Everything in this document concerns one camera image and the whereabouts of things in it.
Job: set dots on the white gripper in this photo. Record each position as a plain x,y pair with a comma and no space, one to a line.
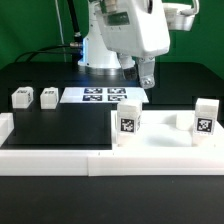
136,28

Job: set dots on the white square table top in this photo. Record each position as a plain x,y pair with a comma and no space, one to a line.
165,128

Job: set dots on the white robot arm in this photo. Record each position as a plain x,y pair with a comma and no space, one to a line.
97,59

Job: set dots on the white marker sheet with tags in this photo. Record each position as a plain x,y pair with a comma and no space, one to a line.
102,94

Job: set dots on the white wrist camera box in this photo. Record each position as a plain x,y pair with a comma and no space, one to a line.
180,17

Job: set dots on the white U-shaped fence wall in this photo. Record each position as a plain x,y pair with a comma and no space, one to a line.
113,162

